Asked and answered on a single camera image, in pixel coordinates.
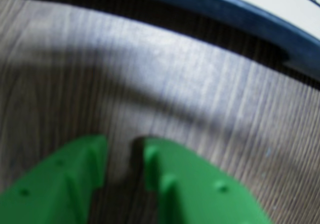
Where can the white go board dark frame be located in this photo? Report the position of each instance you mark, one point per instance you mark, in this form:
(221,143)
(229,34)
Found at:
(287,1)

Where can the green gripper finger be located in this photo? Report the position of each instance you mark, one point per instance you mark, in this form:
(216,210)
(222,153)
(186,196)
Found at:
(202,199)
(50,189)

